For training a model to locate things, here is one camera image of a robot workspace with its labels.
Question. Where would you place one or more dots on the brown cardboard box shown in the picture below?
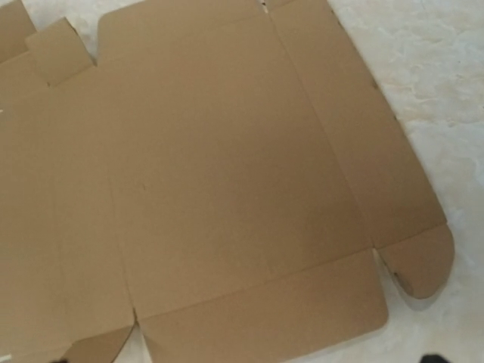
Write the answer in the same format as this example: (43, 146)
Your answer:
(223, 176)

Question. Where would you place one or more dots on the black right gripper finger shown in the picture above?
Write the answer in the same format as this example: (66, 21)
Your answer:
(433, 358)

